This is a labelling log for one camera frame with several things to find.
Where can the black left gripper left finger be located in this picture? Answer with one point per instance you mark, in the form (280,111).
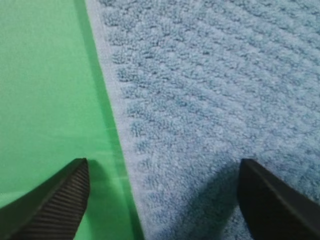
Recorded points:
(51,211)

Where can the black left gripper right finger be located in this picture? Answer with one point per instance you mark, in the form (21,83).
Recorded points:
(273,210)

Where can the blue waffle-weave towel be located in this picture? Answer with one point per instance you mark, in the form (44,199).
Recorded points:
(197,85)

